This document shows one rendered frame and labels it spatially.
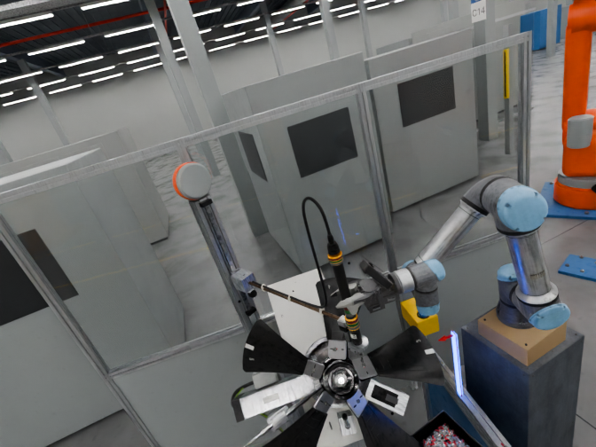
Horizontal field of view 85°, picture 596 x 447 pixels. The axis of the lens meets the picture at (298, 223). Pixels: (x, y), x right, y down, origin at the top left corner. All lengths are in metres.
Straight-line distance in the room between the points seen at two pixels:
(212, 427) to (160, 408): 0.36
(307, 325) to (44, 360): 2.27
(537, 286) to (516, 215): 0.29
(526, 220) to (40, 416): 3.47
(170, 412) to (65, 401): 1.28
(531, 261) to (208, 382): 1.77
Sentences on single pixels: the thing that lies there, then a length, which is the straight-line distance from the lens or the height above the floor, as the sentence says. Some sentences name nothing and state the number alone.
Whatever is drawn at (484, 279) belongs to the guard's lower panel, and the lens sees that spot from 2.40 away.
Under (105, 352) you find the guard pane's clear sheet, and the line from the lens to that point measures 2.15.
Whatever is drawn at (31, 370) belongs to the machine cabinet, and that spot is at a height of 0.75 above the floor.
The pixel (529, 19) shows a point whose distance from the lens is 8.77.
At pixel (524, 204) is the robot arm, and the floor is 1.69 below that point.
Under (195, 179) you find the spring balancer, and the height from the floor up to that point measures 1.89.
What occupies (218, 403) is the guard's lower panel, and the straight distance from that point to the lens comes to 2.35.
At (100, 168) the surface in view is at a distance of 1.67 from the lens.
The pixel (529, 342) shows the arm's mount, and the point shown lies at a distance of 1.52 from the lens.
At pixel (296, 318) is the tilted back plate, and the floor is 1.23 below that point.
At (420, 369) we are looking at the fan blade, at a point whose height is 1.16.
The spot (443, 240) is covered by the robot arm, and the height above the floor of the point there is 1.53.
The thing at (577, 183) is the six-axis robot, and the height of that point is 0.34.
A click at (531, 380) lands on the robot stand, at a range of 1.56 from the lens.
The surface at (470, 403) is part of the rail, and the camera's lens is 1.61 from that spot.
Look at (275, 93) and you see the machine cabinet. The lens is 3.43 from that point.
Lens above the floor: 2.15
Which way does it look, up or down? 23 degrees down
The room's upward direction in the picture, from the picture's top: 17 degrees counter-clockwise
